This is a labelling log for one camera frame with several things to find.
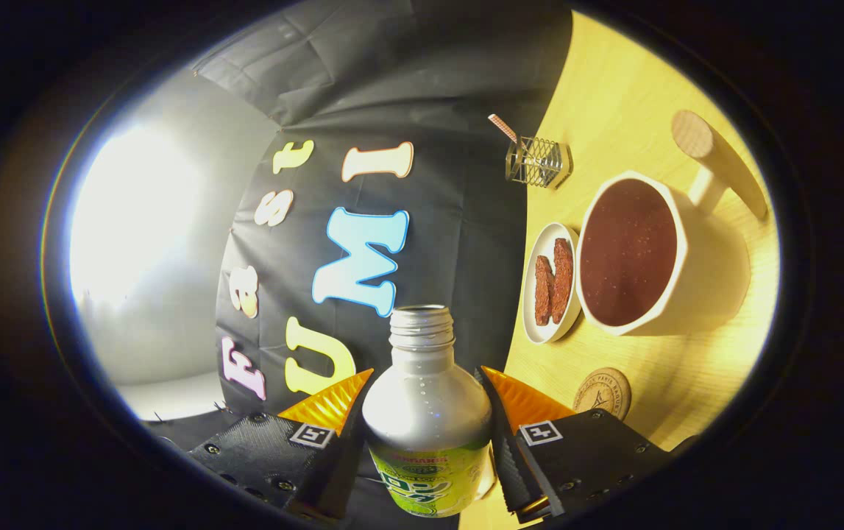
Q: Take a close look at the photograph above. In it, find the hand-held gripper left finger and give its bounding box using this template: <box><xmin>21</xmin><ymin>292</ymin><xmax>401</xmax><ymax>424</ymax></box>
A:
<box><xmin>186</xmin><ymin>368</ymin><xmax>376</xmax><ymax>525</ymax></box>

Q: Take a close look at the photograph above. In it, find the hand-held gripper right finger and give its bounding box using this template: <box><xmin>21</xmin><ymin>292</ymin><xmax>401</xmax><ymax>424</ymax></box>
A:
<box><xmin>475</xmin><ymin>365</ymin><xmax>698</xmax><ymax>525</ymax></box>

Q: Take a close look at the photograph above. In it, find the silver bottle with green label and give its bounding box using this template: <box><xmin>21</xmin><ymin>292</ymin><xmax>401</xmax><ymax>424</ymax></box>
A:
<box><xmin>361</xmin><ymin>304</ymin><xmax>497</xmax><ymax>518</ymax></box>

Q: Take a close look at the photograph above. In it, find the round brown coaster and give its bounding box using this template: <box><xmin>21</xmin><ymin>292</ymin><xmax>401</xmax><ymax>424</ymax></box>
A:
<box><xmin>572</xmin><ymin>367</ymin><xmax>632</xmax><ymax>422</ymax></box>

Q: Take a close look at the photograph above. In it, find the white cup with wooden handle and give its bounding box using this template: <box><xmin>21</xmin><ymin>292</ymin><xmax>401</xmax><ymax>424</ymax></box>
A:
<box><xmin>575</xmin><ymin>109</ymin><xmax>770</xmax><ymax>337</ymax></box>

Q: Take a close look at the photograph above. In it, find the small white plate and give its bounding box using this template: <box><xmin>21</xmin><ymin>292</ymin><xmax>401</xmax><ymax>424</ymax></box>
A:
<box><xmin>522</xmin><ymin>222</ymin><xmax>583</xmax><ymax>345</ymax></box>

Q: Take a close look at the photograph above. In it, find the brown food slice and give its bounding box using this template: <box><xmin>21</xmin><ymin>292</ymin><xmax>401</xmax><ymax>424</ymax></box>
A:
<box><xmin>550</xmin><ymin>237</ymin><xmax>575</xmax><ymax>325</ymax></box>
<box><xmin>534</xmin><ymin>255</ymin><xmax>556</xmax><ymax>327</ymax></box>

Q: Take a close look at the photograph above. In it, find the black backdrop cloth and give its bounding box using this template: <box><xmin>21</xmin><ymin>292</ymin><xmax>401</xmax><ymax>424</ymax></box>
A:
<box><xmin>146</xmin><ymin>0</ymin><xmax>573</xmax><ymax>530</ymax></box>

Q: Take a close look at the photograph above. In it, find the pink stick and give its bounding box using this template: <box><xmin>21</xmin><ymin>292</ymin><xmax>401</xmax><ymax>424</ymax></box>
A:
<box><xmin>487</xmin><ymin>113</ymin><xmax>519</xmax><ymax>145</ymax></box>

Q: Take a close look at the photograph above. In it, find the wooden table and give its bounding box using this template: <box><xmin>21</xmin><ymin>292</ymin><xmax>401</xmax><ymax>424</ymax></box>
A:
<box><xmin>458</xmin><ymin>9</ymin><xmax>781</xmax><ymax>530</ymax></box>

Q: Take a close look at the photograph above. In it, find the clear wire mesh holder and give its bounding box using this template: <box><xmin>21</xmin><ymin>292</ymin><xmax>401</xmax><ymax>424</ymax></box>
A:
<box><xmin>504</xmin><ymin>135</ymin><xmax>574</xmax><ymax>191</ymax></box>

